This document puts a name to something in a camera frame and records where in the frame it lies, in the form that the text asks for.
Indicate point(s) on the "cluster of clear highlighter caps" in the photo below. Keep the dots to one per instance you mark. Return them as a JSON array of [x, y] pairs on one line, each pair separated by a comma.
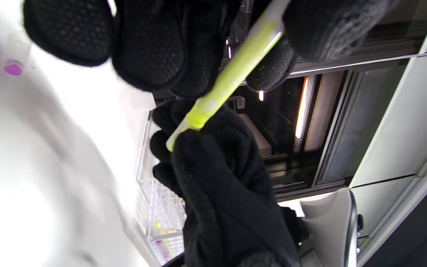
[[13, 68]]

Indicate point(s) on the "person's left hand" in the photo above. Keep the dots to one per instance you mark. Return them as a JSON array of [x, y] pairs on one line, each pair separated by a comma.
[[154, 44]]

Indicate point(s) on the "person's right hand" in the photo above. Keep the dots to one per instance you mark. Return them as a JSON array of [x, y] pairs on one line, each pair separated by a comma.
[[221, 193]]

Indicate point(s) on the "purple double-ended highlighter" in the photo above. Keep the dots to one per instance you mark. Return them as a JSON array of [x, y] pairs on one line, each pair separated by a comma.
[[162, 247]]

